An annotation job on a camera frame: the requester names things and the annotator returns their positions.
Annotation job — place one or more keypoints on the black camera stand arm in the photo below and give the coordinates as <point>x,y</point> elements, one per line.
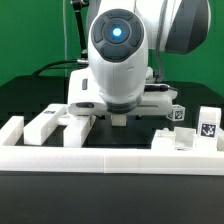
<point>78,5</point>

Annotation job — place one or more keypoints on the white U-shaped fence frame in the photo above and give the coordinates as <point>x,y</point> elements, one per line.
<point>162,158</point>

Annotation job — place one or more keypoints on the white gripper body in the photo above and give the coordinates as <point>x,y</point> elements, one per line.
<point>84,98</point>

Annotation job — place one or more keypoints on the white chair seat piece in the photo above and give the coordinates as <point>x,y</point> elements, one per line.
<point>186,139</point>

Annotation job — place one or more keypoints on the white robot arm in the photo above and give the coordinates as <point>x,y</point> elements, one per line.
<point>118,79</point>

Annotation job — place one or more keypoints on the white chair back piece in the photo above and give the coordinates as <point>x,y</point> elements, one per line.
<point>77,128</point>

